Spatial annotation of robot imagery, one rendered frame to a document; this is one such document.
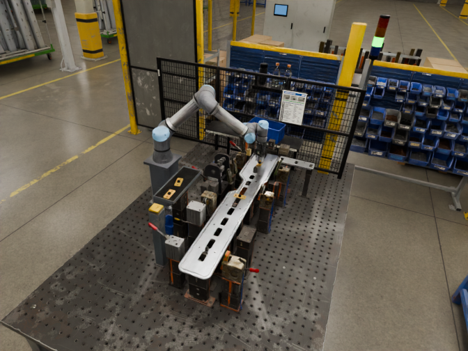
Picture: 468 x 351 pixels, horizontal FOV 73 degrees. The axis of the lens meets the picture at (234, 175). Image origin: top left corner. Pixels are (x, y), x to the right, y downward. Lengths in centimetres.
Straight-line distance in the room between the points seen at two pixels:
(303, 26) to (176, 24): 489
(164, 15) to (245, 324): 361
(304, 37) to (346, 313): 699
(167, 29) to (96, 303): 332
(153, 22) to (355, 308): 387
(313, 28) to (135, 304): 768
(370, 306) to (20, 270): 302
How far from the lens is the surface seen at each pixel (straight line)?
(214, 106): 212
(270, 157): 264
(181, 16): 427
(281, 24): 881
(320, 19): 861
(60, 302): 214
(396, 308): 317
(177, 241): 178
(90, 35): 953
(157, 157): 233
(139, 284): 208
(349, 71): 277
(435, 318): 327
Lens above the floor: 233
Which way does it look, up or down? 34 degrees down
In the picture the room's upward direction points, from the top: 3 degrees clockwise
